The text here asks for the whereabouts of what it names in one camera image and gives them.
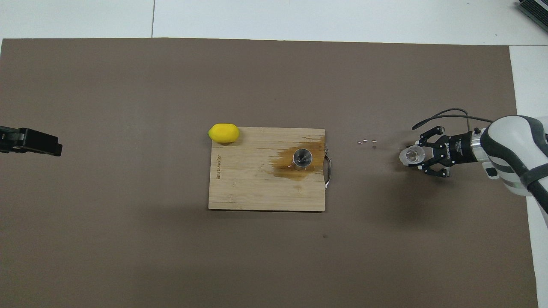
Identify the grey ribbed device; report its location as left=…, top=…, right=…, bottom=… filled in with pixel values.
left=516, top=0, right=548, bottom=22

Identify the steel double jigger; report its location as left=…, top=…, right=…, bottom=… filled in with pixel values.
left=292, top=148, right=313, bottom=170

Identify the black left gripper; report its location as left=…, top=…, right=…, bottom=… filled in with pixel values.
left=0, top=125, right=63, bottom=157

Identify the wooden cutting board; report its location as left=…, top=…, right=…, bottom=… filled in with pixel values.
left=208, top=127, right=332, bottom=212

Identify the brown table mat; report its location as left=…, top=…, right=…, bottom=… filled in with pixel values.
left=0, top=38, right=539, bottom=308

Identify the yellow lemon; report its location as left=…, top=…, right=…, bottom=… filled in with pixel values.
left=208, top=123, right=240, bottom=143

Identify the small clear glass cup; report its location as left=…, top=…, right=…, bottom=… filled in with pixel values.
left=399, top=145, right=426, bottom=167

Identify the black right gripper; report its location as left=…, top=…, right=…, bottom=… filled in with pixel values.
left=415, top=125, right=477, bottom=178

